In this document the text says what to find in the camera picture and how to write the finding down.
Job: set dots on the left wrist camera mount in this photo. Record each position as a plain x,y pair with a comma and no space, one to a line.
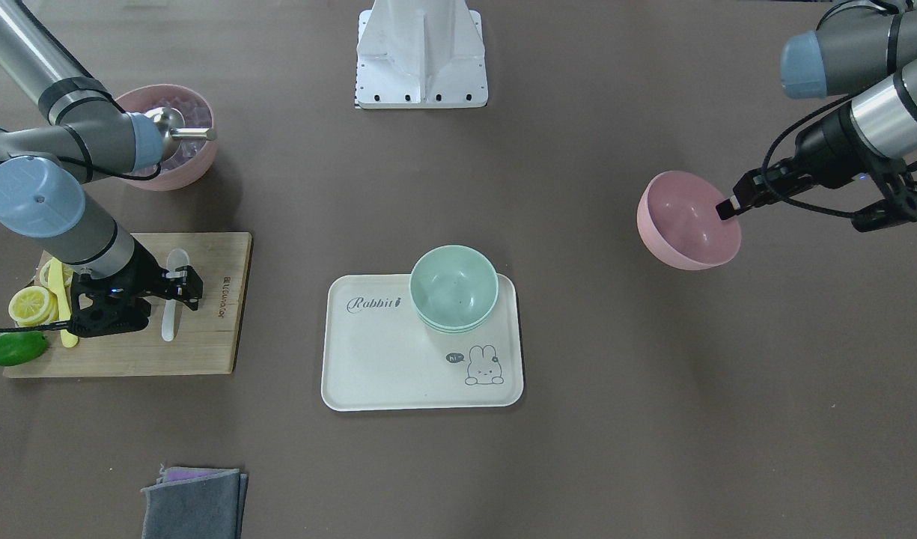
899,189

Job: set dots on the pink bowl with ice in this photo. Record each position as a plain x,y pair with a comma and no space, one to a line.
192,158

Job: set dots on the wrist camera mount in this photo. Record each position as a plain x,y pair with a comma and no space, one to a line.
102,314
899,189

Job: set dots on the lemon slice under knife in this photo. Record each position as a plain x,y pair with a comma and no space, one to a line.
51,267

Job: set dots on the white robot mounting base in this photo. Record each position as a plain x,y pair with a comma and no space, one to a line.
420,55

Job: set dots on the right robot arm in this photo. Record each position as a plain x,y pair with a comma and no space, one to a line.
88,136

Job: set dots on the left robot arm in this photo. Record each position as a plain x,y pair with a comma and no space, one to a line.
865,54

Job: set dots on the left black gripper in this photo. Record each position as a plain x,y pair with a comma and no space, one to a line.
823,154

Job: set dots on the metal ice scoop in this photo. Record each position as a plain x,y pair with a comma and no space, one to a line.
170,124

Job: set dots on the wooden cutting board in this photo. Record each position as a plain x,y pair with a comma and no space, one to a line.
206,341

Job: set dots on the small pink bowl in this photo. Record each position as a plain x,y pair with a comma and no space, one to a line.
678,221

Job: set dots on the cream rabbit tray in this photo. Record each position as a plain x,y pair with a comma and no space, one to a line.
379,355

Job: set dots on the yellow plastic knife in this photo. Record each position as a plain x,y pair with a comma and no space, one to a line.
64,313

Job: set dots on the white ceramic spoon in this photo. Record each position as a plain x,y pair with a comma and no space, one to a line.
176,258

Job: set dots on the green stacked bowls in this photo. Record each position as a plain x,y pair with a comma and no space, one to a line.
453,289

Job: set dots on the green lime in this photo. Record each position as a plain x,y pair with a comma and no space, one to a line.
21,347

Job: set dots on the front lemon slice stack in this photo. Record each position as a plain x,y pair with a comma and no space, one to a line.
33,306

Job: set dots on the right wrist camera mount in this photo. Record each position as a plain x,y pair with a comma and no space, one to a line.
102,314

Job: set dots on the grey and purple cloth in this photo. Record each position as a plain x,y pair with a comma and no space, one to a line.
195,502

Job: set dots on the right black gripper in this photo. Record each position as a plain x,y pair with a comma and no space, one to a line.
142,274

